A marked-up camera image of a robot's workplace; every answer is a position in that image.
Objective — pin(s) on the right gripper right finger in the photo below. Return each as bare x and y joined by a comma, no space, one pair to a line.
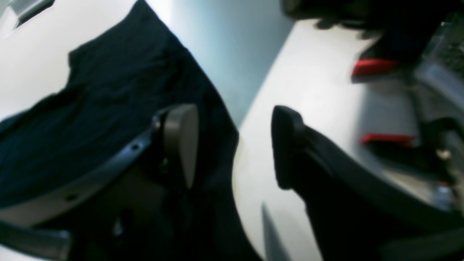
355,215

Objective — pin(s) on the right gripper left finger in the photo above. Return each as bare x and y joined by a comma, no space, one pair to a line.
103,214

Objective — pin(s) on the black t-shirt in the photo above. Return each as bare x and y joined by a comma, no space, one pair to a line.
118,81

